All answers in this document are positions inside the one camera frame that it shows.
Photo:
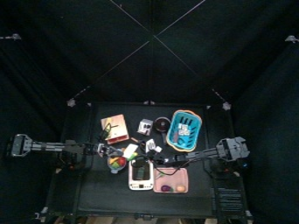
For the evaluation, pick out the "red wooden box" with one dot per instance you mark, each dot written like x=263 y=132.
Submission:
x=119 y=124

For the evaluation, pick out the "white patterned item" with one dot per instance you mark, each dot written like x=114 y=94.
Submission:
x=184 y=129

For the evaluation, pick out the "purple toy fruit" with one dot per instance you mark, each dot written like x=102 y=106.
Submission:
x=166 y=188

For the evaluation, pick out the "green toy vegetable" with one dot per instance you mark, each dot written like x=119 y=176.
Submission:
x=108 y=129

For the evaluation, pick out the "white toy utensil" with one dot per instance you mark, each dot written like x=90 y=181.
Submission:
x=151 y=144

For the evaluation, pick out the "orange toy fruit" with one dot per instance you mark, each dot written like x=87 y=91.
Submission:
x=180 y=188

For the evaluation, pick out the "yellow toy fruit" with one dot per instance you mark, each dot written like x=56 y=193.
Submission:
x=114 y=160

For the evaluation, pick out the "pink tray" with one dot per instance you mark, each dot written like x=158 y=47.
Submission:
x=171 y=180

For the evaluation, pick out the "thin grey vertical pole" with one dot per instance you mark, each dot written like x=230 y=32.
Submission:
x=151 y=58

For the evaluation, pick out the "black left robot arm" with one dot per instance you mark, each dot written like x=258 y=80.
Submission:
x=51 y=145

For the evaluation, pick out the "red toy fruit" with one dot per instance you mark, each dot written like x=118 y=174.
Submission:
x=122 y=161

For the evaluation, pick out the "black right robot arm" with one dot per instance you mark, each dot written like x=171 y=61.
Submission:
x=202 y=154

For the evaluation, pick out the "teal basket orange rim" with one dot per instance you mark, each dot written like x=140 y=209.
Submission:
x=192 y=137

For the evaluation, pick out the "black toy pan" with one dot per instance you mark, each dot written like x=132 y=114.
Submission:
x=162 y=124

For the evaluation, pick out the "grey bowl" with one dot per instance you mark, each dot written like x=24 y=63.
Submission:
x=116 y=168

